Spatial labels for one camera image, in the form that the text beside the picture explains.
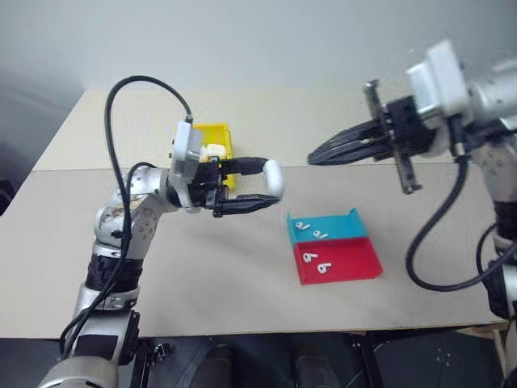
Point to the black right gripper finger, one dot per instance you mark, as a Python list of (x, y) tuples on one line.
[(355, 133), (355, 155)]

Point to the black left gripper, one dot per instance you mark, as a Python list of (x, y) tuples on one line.
[(208, 190)]

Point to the white earbud case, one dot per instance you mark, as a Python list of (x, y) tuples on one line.
[(218, 150), (275, 178)]

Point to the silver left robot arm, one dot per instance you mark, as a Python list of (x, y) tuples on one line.
[(143, 226)]

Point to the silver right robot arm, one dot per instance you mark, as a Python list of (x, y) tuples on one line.
[(497, 97)]

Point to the yellow plastic bin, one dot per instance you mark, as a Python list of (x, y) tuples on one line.
[(220, 135)]

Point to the white earbud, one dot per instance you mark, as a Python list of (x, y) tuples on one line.
[(320, 235), (301, 225), (323, 268), (308, 257)]

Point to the teal plastic tray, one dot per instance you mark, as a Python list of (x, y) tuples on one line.
[(335, 226)]

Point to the red plastic tray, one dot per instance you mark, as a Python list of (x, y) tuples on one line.
[(343, 262)]

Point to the dark brown rounded shape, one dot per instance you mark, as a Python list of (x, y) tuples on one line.
[(222, 368)]

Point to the black panel with white dots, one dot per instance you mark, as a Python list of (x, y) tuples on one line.
[(444, 359)]

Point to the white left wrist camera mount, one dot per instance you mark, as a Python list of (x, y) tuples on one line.
[(182, 141)]

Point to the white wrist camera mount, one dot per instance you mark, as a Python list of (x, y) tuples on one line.
[(182, 141), (440, 77)]

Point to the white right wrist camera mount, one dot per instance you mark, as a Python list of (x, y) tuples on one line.
[(440, 77)]

